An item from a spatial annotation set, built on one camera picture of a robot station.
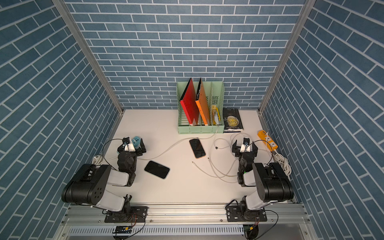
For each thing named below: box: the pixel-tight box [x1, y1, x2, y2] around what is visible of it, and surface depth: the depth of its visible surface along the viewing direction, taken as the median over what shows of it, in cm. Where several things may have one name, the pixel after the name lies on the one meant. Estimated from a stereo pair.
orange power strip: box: [257, 129, 279, 152], surface depth 100 cm
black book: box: [222, 108, 244, 134], surface depth 114 cm
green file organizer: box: [176, 77, 225, 135], surface depth 107 cm
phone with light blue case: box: [144, 160, 170, 179], surface depth 91 cm
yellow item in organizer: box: [212, 105, 221, 125], surface depth 114 cm
